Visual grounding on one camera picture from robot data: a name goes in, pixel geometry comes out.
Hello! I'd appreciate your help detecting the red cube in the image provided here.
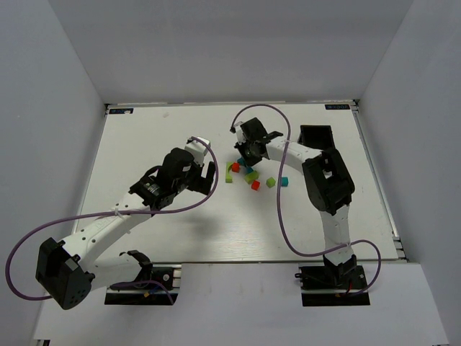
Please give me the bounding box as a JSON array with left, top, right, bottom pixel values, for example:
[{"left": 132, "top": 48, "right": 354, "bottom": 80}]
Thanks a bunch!
[
  {"left": 251, "top": 180, "right": 260, "bottom": 190},
  {"left": 231, "top": 162, "right": 240, "bottom": 172}
]

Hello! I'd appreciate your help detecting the red cube front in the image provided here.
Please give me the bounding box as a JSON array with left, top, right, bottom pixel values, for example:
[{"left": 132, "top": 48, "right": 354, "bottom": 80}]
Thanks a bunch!
[{"left": 251, "top": 180, "right": 260, "bottom": 190}]

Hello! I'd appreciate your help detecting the purple cable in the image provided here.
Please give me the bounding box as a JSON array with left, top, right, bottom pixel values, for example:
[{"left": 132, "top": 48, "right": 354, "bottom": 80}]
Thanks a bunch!
[
  {"left": 5, "top": 136, "right": 219, "bottom": 301},
  {"left": 228, "top": 104, "right": 382, "bottom": 297}
]

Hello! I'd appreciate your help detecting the right blue corner label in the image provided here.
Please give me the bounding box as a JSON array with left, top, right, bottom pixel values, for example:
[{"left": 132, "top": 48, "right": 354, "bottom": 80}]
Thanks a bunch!
[{"left": 325, "top": 104, "right": 350, "bottom": 110}]

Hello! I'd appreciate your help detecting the left blue corner label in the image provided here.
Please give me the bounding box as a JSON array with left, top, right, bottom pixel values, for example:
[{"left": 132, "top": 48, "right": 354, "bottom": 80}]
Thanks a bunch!
[{"left": 109, "top": 108, "right": 134, "bottom": 115}]

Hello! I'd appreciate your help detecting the green arch block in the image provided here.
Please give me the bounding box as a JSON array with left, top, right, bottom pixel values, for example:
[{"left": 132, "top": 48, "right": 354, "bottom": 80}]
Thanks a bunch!
[{"left": 225, "top": 161, "right": 233, "bottom": 183}]

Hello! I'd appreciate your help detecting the black plastic box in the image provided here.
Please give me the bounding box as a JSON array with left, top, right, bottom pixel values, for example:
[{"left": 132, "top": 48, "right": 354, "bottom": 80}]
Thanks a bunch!
[{"left": 297, "top": 125, "right": 335, "bottom": 151}]

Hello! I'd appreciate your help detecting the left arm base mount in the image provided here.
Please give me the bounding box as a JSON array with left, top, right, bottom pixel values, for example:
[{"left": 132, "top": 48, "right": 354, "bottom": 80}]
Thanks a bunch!
[{"left": 104, "top": 265, "right": 182, "bottom": 306}]

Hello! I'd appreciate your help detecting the green cube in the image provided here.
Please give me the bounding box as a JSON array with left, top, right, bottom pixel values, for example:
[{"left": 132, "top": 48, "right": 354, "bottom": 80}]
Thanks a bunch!
[{"left": 266, "top": 177, "right": 277, "bottom": 188}]

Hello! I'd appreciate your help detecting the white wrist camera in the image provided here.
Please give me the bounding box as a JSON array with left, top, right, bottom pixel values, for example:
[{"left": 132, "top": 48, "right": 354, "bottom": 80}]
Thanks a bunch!
[
  {"left": 184, "top": 137, "right": 210, "bottom": 167},
  {"left": 230, "top": 121, "right": 246, "bottom": 144}
]

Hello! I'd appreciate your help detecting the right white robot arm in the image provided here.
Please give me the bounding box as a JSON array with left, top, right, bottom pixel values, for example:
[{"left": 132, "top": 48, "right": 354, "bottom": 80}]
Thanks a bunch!
[{"left": 231, "top": 117, "right": 357, "bottom": 285}]

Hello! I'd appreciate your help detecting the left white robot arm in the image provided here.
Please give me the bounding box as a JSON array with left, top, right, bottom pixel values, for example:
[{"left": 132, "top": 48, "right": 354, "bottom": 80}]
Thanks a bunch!
[{"left": 36, "top": 138, "right": 217, "bottom": 310}]

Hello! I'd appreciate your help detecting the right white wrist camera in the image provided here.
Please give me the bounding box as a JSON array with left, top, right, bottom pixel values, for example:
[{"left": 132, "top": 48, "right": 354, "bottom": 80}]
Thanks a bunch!
[{"left": 230, "top": 121, "right": 246, "bottom": 144}]

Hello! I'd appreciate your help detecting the teal cube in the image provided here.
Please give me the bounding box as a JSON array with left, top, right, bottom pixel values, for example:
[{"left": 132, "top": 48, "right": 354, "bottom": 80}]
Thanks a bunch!
[{"left": 280, "top": 177, "right": 289, "bottom": 187}]

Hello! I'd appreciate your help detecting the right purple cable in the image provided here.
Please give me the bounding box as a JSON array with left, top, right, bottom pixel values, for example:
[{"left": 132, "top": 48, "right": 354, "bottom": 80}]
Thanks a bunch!
[{"left": 228, "top": 104, "right": 382, "bottom": 297}]

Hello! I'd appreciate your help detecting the teal arch block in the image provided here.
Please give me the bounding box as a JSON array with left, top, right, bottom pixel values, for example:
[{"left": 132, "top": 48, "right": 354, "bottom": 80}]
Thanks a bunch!
[{"left": 237, "top": 157, "right": 253, "bottom": 174}]

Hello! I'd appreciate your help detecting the blue corner label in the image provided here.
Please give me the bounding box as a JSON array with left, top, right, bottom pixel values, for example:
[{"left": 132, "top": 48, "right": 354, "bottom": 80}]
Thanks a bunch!
[
  {"left": 109, "top": 108, "right": 134, "bottom": 115},
  {"left": 325, "top": 104, "right": 350, "bottom": 110}
]

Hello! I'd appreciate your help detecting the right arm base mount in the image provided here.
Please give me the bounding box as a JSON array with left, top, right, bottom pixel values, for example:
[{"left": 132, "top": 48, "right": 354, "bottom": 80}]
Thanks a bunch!
[{"left": 295, "top": 265, "right": 370, "bottom": 307}]

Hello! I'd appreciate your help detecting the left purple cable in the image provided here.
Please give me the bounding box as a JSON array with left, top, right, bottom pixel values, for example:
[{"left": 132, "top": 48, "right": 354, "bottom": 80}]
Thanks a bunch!
[{"left": 5, "top": 136, "right": 219, "bottom": 301}]

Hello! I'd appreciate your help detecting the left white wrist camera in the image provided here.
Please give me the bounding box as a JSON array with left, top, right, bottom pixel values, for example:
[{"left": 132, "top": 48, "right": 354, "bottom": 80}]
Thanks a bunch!
[{"left": 184, "top": 137, "right": 210, "bottom": 167}]

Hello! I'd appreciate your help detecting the green rectangular block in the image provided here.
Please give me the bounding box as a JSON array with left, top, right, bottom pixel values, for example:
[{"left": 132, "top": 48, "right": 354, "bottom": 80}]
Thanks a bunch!
[{"left": 244, "top": 171, "right": 259, "bottom": 185}]

